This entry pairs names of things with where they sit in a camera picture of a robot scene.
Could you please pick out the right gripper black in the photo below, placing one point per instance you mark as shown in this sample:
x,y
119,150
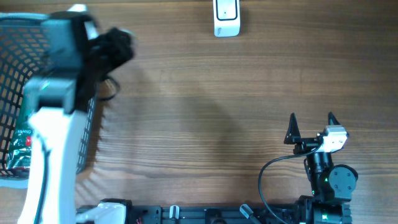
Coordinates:
x,y
293,135

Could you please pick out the green 3M gloves packet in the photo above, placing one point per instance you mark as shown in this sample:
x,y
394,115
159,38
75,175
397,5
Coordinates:
x,y
19,153

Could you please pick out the grey plastic mesh basket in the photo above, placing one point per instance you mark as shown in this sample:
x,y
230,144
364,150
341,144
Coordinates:
x,y
23,42

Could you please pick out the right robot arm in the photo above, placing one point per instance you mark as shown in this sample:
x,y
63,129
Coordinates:
x,y
332,185

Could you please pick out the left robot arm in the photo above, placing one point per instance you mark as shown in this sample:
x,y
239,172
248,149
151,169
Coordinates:
x,y
77,60

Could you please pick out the white barcode scanner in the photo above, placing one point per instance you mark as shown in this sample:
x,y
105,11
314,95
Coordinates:
x,y
226,14

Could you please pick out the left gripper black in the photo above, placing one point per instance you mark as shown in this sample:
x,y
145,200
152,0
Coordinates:
x,y
119,50

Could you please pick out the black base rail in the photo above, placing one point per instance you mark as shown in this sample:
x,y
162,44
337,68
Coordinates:
x,y
282,213

